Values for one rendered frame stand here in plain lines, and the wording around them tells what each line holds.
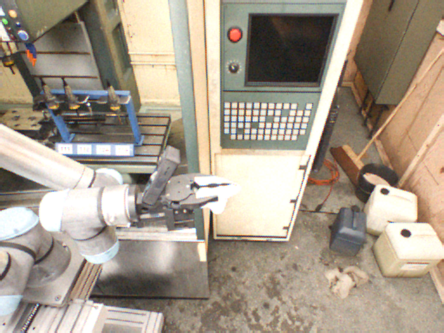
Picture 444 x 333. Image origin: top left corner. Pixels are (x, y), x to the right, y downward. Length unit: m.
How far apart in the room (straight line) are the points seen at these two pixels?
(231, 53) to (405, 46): 1.97
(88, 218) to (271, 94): 0.98
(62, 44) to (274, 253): 2.06
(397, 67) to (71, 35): 2.54
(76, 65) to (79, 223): 1.78
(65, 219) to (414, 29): 2.77
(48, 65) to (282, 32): 1.64
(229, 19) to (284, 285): 1.72
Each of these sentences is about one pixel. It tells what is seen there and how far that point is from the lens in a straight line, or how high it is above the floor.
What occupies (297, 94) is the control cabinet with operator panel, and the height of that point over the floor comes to 1.35.
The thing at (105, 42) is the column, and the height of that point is 1.29.
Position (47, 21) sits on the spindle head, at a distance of 1.63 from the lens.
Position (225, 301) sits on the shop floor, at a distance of 2.12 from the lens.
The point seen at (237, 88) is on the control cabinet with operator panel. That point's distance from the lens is 1.29.
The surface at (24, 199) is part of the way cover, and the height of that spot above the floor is 0.74.
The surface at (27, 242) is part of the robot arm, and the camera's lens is 0.89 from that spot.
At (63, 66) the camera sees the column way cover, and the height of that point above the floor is 1.15.
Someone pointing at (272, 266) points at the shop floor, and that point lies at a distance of 2.25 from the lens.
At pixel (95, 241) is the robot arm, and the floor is 1.49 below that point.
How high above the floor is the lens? 1.98
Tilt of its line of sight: 45 degrees down
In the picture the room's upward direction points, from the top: straight up
